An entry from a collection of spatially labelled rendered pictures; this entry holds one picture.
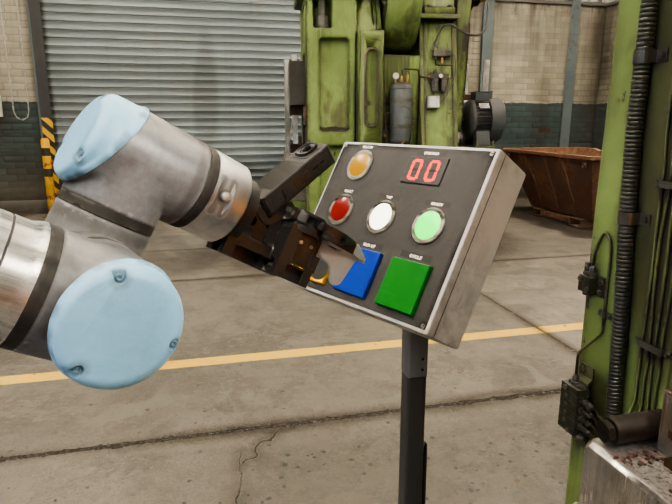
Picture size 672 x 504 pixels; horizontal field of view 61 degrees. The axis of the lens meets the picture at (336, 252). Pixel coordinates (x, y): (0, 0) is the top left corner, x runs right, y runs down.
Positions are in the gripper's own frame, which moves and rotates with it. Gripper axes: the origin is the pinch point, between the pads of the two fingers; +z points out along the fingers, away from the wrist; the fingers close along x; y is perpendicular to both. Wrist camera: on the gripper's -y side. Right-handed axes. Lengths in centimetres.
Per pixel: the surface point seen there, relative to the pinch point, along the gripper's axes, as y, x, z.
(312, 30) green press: -210, -369, 188
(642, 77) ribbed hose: -34.2, 19.9, 15.9
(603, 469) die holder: 12.7, 32.1, 12.6
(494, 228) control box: -11.3, 6.4, 16.8
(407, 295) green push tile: 2.3, 1.4, 10.4
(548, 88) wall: -446, -469, 667
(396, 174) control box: -15.8, -11.1, 11.4
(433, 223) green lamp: -8.8, 0.5, 10.9
